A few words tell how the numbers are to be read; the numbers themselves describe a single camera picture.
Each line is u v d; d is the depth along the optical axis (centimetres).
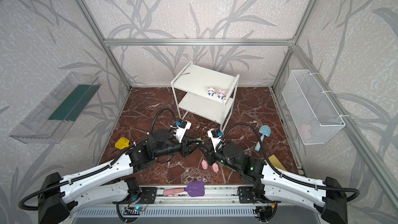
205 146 65
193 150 64
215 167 81
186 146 61
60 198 40
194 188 75
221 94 68
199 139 68
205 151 68
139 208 71
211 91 69
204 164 82
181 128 62
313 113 62
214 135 60
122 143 90
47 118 64
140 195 72
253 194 65
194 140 69
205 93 73
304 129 73
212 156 62
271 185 50
